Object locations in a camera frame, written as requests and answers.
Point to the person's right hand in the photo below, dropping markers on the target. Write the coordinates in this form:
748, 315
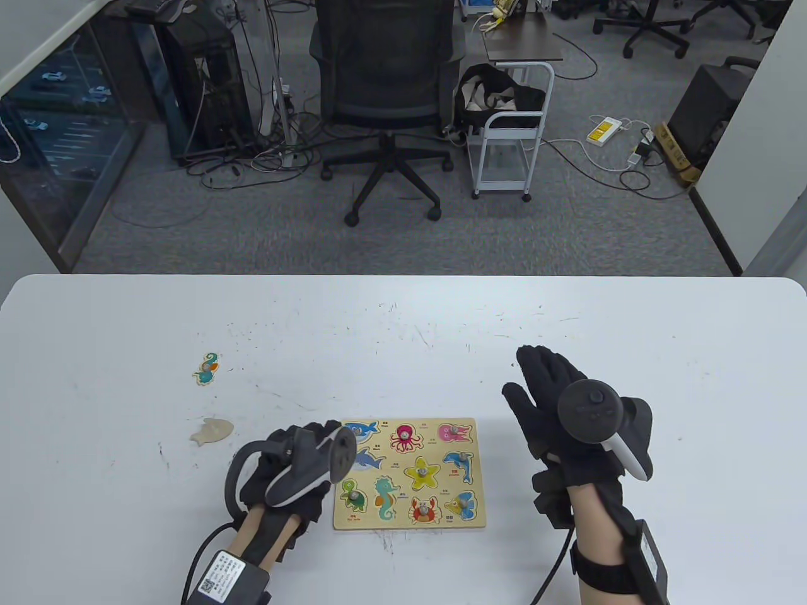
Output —
542, 397

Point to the person's left hand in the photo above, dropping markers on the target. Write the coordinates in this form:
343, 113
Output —
277, 457

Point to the green turtle puzzle piece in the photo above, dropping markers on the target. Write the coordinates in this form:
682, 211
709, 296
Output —
353, 496

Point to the pink wooden puzzle piece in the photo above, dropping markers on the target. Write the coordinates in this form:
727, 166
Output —
455, 432

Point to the seahorse puzzle piece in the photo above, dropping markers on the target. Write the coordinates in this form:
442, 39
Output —
207, 368

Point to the wooden animal puzzle frame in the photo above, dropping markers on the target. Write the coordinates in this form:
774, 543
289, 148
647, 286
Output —
391, 459

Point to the yellow blue fish puzzle piece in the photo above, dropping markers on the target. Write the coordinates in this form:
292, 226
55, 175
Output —
461, 504

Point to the yellow starfish puzzle piece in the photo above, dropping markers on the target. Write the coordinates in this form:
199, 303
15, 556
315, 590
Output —
421, 474

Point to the red crab puzzle piece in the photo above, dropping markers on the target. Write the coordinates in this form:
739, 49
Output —
423, 510

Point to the person's right forearm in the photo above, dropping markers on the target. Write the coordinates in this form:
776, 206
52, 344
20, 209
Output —
596, 523

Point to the person's left forearm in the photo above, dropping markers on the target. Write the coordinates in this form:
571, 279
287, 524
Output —
252, 532

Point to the black white handheld controller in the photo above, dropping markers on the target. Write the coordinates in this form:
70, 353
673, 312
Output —
589, 406
309, 454

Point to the black labelled wrist box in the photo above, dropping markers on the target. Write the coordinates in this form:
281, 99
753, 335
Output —
227, 580
649, 564

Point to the power adapter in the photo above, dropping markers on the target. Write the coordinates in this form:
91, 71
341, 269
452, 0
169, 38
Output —
642, 151

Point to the yellow white power strip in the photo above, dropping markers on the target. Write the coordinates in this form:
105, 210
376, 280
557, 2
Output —
603, 131

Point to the cardboard box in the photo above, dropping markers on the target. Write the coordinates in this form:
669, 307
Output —
676, 154

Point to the white rolling cart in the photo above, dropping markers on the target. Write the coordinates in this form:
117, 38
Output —
514, 118

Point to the black bag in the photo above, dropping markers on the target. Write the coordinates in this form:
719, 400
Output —
485, 79

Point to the black cabinet box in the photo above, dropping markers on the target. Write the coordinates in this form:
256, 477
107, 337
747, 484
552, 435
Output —
709, 107

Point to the dark brown side desk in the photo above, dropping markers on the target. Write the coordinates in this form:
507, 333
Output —
523, 41

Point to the white desk leg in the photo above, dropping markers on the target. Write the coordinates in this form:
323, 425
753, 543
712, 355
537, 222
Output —
280, 94

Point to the black mesh office chair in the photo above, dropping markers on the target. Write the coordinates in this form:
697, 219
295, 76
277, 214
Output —
384, 63

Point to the glass partition panel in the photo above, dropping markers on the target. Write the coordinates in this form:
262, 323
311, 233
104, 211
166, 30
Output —
69, 145

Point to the black computer tower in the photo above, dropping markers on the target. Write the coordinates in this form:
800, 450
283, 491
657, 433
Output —
214, 82

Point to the black swivel office chair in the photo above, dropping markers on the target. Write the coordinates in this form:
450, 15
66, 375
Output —
652, 25
731, 9

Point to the black keyboard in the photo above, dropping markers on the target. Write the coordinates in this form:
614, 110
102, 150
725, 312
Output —
154, 7

